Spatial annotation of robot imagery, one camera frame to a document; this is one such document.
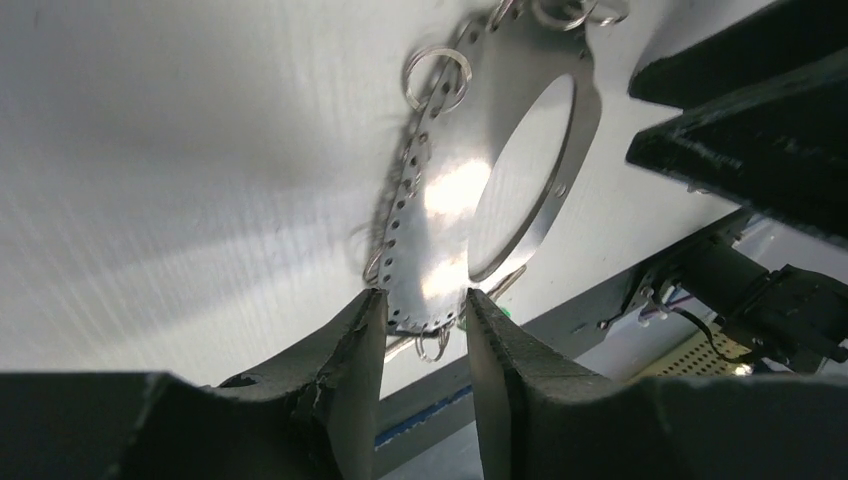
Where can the metal crescent keyring plate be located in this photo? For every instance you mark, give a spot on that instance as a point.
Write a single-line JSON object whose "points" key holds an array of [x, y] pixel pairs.
{"points": [[500, 63]]}

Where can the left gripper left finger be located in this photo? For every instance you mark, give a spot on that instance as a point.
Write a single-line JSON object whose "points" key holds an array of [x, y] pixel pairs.
{"points": [[309, 412]]}

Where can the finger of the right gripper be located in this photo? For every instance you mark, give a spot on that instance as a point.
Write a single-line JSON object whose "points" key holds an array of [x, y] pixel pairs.
{"points": [[774, 40], [778, 148]]}

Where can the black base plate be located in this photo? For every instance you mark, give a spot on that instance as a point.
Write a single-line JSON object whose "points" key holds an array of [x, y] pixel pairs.
{"points": [[433, 417]]}

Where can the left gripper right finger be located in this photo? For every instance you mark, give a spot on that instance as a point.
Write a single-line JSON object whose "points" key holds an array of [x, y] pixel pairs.
{"points": [[541, 415]]}

